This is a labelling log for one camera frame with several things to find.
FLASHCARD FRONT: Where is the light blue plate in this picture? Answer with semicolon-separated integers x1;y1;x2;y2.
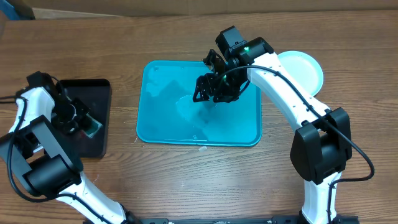
278;50;324;96

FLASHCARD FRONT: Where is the small white paper scrap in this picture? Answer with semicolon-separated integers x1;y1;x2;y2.
198;146;207;151

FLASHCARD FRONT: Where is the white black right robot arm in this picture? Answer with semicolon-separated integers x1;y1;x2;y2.
193;35;352;223

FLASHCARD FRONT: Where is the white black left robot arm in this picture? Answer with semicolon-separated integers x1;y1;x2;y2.
1;72;135;223

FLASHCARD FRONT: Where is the green and yellow sponge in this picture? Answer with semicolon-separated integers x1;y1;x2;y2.
83;114;103;138

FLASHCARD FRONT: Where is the teal plastic tray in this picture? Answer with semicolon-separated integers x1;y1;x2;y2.
136;60;262;147

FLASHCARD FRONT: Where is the black water tray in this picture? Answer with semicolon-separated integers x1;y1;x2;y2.
60;78;112;158

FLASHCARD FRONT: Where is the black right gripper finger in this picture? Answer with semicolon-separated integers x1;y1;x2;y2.
193;77;211;103
203;49;226;73

